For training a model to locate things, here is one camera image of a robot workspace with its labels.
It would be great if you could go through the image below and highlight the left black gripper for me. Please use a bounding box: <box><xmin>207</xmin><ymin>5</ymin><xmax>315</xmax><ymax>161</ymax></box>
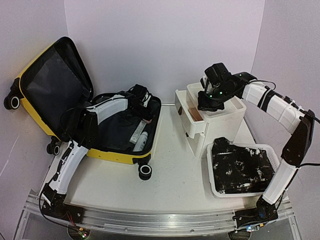
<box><xmin>130</xmin><ymin>103</ymin><xmax>154</xmax><ymax>122</ymax></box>

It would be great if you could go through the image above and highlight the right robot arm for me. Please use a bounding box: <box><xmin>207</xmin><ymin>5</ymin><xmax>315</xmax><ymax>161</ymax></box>
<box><xmin>198</xmin><ymin>65</ymin><xmax>320</xmax><ymax>231</ymax></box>

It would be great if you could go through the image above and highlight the white drawer cabinet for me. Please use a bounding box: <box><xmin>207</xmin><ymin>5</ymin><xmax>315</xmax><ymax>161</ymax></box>
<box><xmin>174</xmin><ymin>83</ymin><xmax>247</xmax><ymax>158</ymax></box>

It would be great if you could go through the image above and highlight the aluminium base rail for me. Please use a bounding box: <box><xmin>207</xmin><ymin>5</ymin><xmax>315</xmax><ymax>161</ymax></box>
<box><xmin>23</xmin><ymin>193</ymin><xmax>297</xmax><ymax>236</ymax></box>

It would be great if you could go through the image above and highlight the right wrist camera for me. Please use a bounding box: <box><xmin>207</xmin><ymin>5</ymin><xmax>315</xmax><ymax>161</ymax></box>
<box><xmin>200</xmin><ymin>75</ymin><xmax>214</xmax><ymax>95</ymax></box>

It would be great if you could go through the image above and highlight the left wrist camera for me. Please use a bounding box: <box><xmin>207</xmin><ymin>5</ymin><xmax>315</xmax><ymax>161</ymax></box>
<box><xmin>141</xmin><ymin>91</ymin><xmax>153</xmax><ymax>108</ymax></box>

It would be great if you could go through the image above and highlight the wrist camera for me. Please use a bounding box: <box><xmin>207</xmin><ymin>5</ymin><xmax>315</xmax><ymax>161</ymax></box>
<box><xmin>200</xmin><ymin>75</ymin><xmax>214</xmax><ymax>95</ymax></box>
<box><xmin>141</xmin><ymin>91</ymin><xmax>153</xmax><ymax>108</ymax></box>

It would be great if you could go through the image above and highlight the white bottle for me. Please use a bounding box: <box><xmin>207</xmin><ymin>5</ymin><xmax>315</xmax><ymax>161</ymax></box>
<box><xmin>133</xmin><ymin>131</ymin><xmax>148</xmax><ymax>152</ymax></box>

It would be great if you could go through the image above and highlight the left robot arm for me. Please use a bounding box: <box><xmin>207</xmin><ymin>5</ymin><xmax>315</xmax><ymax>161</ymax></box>
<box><xmin>39</xmin><ymin>85</ymin><xmax>161</xmax><ymax>225</ymax></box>

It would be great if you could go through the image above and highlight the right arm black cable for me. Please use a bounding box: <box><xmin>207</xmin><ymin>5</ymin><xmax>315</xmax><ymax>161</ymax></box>
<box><xmin>252</xmin><ymin>79</ymin><xmax>320</xmax><ymax>167</ymax></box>

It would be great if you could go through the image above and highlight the yellow cartoon print suitcase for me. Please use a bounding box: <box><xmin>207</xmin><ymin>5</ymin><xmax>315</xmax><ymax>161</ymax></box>
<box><xmin>4</xmin><ymin>36</ymin><xmax>162</xmax><ymax>181</ymax></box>

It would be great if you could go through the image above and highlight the black white patterned garment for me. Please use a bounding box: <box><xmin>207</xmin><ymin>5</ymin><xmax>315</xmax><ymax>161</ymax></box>
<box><xmin>211</xmin><ymin>136</ymin><xmax>277</xmax><ymax>195</ymax></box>

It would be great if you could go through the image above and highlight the brown pouch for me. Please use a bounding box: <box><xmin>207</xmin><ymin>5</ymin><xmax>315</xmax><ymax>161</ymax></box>
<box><xmin>188</xmin><ymin>107</ymin><xmax>203</xmax><ymax>122</ymax></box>

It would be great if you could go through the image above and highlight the white cosmetic tube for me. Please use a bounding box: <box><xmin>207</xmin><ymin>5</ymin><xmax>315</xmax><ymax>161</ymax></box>
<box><xmin>129</xmin><ymin>120</ymin><xmax>147</xmax><ymax>144</ymax></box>

